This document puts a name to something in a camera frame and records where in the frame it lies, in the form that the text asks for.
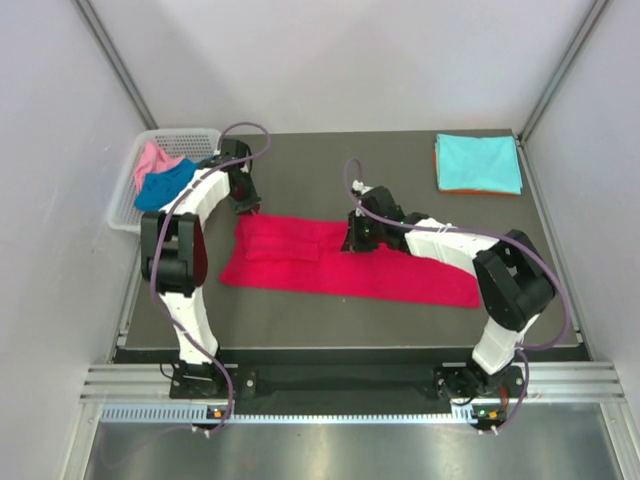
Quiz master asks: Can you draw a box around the red t shirt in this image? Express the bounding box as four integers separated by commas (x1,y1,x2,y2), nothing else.
219,214,481,309

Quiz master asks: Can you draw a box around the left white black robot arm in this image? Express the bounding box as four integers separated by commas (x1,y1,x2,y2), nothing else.
135,139,261,397

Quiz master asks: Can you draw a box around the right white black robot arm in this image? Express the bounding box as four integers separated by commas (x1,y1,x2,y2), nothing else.
343,180,556,400

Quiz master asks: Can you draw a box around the white perforated plastic basket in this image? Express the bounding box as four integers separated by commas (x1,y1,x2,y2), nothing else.
107,128,221,234

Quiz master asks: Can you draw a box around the pink t shirt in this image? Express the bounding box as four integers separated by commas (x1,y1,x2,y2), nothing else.
133,141,185,193

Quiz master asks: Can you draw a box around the folded orange t shirt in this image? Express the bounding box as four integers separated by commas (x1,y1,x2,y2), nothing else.
432,148,521,197

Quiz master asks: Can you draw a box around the folded light blue t shirt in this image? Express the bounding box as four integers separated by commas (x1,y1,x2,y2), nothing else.
434,133,523,195

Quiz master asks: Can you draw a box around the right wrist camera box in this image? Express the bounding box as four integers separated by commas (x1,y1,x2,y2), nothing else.
351,180,372,197

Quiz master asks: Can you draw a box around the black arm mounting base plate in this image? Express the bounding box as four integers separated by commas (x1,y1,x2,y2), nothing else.
228,364,524,405

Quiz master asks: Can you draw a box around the left aluminium frame post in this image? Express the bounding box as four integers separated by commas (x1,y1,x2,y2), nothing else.
71,0,158,130

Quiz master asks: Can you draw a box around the aluminium frame post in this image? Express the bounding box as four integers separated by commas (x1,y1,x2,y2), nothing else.
516,0,612,145
71,0,158,130

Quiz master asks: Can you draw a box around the white slotted cable duct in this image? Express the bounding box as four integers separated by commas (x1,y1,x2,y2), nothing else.
100,403,500,425

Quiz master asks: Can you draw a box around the right aluminium frame post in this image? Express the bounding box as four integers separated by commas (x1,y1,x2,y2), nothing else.
516,0,612,145

